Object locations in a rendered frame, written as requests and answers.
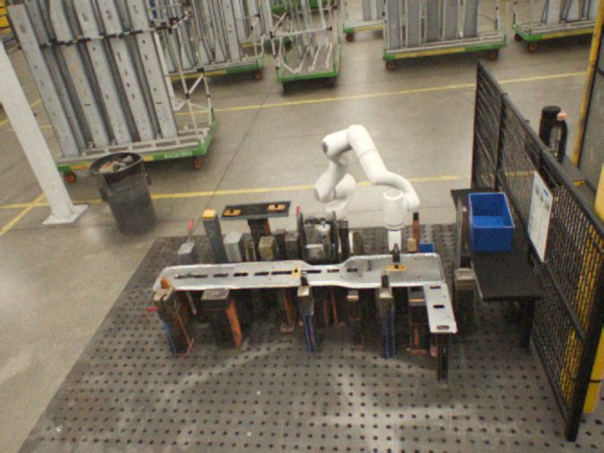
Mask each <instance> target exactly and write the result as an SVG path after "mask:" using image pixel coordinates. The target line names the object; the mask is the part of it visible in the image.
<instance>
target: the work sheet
mask: <svg viewBox="0 0 604 453"><path fill-rule="evenodd" d="M532 199H534V201H535V206H534V204H532ZM554 199H556V200H558V198H554V195H553V193H552V192H551V191H550V190H549V187H548V186H547V184H546V183H545V182H544V181H543V179H542V177H541V176H540V174H539V173H538V172H537V168H536V169H535V177H534V184H533V185H532V192H531V201H530V209H529V216H528V232H527V234H528V238H529V240H530V242H531V243H532V245H534V247H535V249H536V251H537V255H538V257H539V259H540V261H541V263H542V265H544V261H547V260H545V253H546V246H547V240H548V234H549V228H550V221H551V214H552V208H553V201H554ZM531 207H532V208H533V209H534V213H532V212H531ZM530 214H531V216H532V222H531V220H530ZM529 223H530V224H531V229H530V227H529ZM529 231H530V237H529Z"/></svg>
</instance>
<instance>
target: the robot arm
mask: <svg viewBox="0 0 604 453"><path fill-rule="evenodd" d="M322 149H323V151H324V154H325V155H326V156H327V157H328V158H329V159H330V163H329V167H328V169H327V171H326V172H325V173H324V174H323V175H322V176H320V177H319V179H318V180H317V181H316V184H315V187H314V195H315V198H316V200H317V201H318V202H322V203H327V202H330V201H331V202H330V203H329V204H328V205H327V207H326V208H325V215H326V216H327V221H330V220H332V210H335V215H336V222H338V221H346V220H347V206H348V204H349V203H350V201H351V198H352V196H353V194H354V192H355V188H356V185H355V181H354V179H353V177H352V176H350V175H349V174H346V173H347V172H348V169H349V165H350V158H349V156H348V155H347V154H346V153H345V152H348V151H351V150H353V151H354V153H355V155H356V156H357V157H358V158H359V160H360V164H361V166H362V168H363V170H364V172H365V174H366V175H367V177H368V179H369V181H370V184H371V185H373V186H390V187H393V188H396V190H389V191H386V192H384V194H383V199H384V217H385V227H386V229H387V230H388V245H389V250H392V251H393V254H392V262H400V255H399V250H400V249H401V229H403V227H404V214H405V213H407V212H410V211H413V210H416V209H418V208H419V206H420V201H419V198H418V196H417V194H416V192H415V190H414V188H413V186H412V185H410V183H409V182H408V181H407V180H406V179H405V178H404V177H402V176H400V175H398V174H395V173H390V172H389V171H388V170H387V169H386V168H385V166H384V163H383V161H382V159H381V157H380V155H379V153H378V151H377V149H376V146H374V144H373V142H372V140H371V138H370V136H369V134H368V132H367V131H366V129H365V127H363V126H362V125H351V126H349V127H348V129H347V130H344V131H341V132H337V133H333V134H331V135H329V136H327V137H326V138H325V139H324V140H323V143H322Z"/></svg>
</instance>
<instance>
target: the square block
mask: <svg viewBox="0 0 604 453"><path fill-rule="evenodd" d="M453 275H454V276H453V280H454V299H453V315H454V318H455V324H456V327H457V332H453V333H452V334H453V340H454V342H472V341H473V328H472V322H474V312H473V306H475V292H474V291H475V290H476V277H475V274H474V272H473V268H471V267H470V268H455V269H454V273H453Z"/></svg>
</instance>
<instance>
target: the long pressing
mask: <svg viewBox="0 0 604 453"><path fill-rule="evenodd" d="M399 255H400V262H392V254H378V255H377V256H356V257H351V258H350V259H348V260H346V261H345V262H343V263H341V264H335V265H315V266H313V265H309V264H307V263H305V262H303V261H281V262H240V263H220V264H199V265H178V266H166V267H164V268H163V269H162V271H161V273H160V275H159V277H158V279H157V281H155V283H154V285H153V290H154V292H157V291H158V289H159V287H160V286H161V283H160V280H161V278H163V277H165V278H167V279H169V281H170V283H171V285H174V286H175V288H176V290H198V289H205V288H231V289H251V288H277V287H298V284H299V283H300V282H299V278H291V276H292V275H276V276H272V275H271V274H272V272H273V271H293V267H294V266H301V268H300V270H301V271H307V270H322V272H320V273H308V274H307V275H308V279H309V282H310V283H311V286H331V285H338V286H344V287H347V288H352V289H355V288H379V285H380V286H381V280H380V272H381V271H382V270H387V265H403V264H404V265H405V268H406V270H400V271H388V278H389V284H390V285H391V287H411V286H422V285H423V284H432V283H445V282H446V277H445V272H444V268H442V263H441V259H440V257H439V256H438V254H437V253H400V254H399ZM415 259H416V260H415ZM366 261H371V265H372V270H371V271H366V270H365V262H366ZM272 267H273V268H272ZM352 268H356V269H357V271H347V269H352ZM330 269H339V271H338V272H328V270H330ZM189 271H191V272H192V275H193V276H194V277H195V276H196V275H208V277H207V278H205V279H194V277H193V278H189V277H187V279H181V280H175V277H176V276H188V272H189ZM262 271H268V272H269V275H268V276H254V274H255V273H256V272H262ZM238 272H249V275H248V276H247V277H234V276H235V273H238ZM217 273H228V277H225V278H214V276H215V275H217ZM360 276H361V277H360ZM417 277H419V278H417ZM187 282H189V283H187Z"/></svg>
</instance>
